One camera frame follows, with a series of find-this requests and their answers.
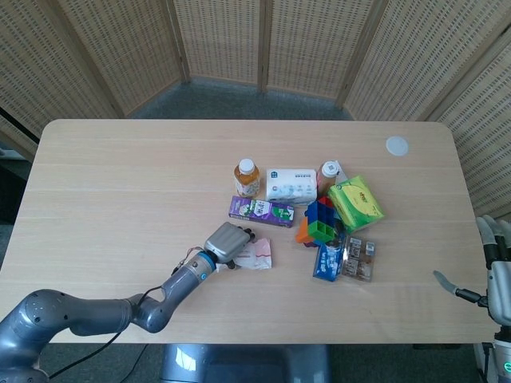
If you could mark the blue carton box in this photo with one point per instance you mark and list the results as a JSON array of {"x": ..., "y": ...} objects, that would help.
[{"x": 328, "y": 261}]

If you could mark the brown juice bottle white cap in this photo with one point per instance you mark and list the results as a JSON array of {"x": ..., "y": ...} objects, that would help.
[{"x": 326, "y": 179}]

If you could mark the round white table grommet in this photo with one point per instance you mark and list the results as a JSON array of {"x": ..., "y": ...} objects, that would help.
[{"x": 397, "y": 145}]

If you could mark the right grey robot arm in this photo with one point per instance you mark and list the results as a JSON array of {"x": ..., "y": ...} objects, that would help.
[{"x": 503, "y": 351}]

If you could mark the green tissue pack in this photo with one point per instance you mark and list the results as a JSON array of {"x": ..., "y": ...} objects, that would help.
[{"x": 357, "y": 203}]

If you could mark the colourful building block toy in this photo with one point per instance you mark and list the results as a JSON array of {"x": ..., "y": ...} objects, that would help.
[{"x": 319, "y": 227}]

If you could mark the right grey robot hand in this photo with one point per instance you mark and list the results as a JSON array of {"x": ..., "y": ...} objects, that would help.
[{"x": 497, "y": 279}]

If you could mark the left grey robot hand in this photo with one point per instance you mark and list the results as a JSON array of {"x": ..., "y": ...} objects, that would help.
[{"x": 226, "y": 241}]

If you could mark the clear plastic snack package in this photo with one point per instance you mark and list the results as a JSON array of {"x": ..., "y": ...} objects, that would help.
[{"x": 359, "y": 259}]

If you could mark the dark cabinet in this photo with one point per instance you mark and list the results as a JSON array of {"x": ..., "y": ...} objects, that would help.
[{"x": 10, "y": 187}]

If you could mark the amber tea bottle white cap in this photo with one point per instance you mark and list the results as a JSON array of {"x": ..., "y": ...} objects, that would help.
[{"x": 246, "y": 179}]

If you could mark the white tissue pack blue print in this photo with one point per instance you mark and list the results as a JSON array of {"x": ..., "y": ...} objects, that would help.
[{"x": 291, "y": 187}]

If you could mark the purple toothpaste box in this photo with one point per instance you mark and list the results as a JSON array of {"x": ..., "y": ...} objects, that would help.
[{"x": 259, "y": 210}]

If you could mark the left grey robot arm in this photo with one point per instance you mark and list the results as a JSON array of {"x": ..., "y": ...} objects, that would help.
[{"x": 100, "y": 313}]

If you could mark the pink white packet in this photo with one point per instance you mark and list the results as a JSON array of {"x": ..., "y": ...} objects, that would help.
[{"x": 260, "y": 255}]

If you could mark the woven bamboo folding screen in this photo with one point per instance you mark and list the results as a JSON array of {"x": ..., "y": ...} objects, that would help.
[{"x": 319, "y": 44}]

